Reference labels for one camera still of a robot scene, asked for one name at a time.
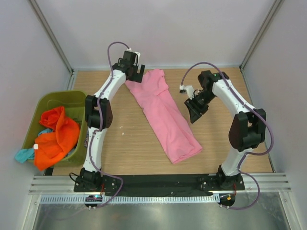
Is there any aluminium frame post right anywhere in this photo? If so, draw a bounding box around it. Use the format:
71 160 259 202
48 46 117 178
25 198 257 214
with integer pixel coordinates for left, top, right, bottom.
239 0 285 72

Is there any olive green plastic bin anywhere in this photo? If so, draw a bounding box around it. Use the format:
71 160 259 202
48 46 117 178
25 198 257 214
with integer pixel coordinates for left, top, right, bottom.
23 91 87 171

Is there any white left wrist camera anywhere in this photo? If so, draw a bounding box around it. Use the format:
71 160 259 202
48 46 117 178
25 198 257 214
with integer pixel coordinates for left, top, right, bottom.
127 48 141 66

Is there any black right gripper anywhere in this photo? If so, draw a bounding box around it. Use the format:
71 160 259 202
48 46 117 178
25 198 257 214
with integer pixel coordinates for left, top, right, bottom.
184 91 215 124

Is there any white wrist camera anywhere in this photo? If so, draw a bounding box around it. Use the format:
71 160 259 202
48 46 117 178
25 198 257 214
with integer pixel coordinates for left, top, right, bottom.
179 85 195 99
127 48 141 66

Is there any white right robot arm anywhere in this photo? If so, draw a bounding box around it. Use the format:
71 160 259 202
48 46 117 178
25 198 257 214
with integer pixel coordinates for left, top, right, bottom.
179 70 266 190

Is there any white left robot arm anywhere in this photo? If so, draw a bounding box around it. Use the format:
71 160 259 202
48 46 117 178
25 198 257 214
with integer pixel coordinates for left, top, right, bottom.
74 49 145 192

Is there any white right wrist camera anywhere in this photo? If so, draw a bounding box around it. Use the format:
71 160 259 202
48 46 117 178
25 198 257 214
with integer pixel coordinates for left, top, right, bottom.
179 85 195 99

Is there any slotted cable duct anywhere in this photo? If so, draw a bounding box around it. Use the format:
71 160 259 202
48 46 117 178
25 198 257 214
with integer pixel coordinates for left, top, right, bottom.
40 194 220 205

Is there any aluminium frame post left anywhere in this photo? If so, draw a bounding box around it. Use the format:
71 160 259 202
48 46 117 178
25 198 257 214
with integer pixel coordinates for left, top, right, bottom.
28 0 75 77

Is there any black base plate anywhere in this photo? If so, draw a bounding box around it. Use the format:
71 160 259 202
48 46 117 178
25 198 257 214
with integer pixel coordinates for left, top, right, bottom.
74 174 245 197

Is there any aluminium frame post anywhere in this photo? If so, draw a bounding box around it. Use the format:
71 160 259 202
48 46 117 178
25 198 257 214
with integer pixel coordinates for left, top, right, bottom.
239 0 285 72
28 0 75 77

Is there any orange t shirt in bin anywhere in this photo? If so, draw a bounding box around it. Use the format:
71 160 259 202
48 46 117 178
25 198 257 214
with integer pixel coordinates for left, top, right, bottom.
39 106 66 130

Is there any teal t shirt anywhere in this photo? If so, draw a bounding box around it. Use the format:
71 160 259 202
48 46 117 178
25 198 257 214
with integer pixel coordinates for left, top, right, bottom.
15 128 53 166

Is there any orange t shirt over rim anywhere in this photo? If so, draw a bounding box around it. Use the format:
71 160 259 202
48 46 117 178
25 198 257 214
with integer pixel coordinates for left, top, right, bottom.
36 116 80 170

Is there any pink t shirt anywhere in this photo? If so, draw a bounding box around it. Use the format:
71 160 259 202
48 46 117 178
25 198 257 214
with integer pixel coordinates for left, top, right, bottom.
125 69 203 164

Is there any aluminium front rail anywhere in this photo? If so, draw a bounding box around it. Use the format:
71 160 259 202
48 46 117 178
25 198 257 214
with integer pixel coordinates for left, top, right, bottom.
29 173 291 197

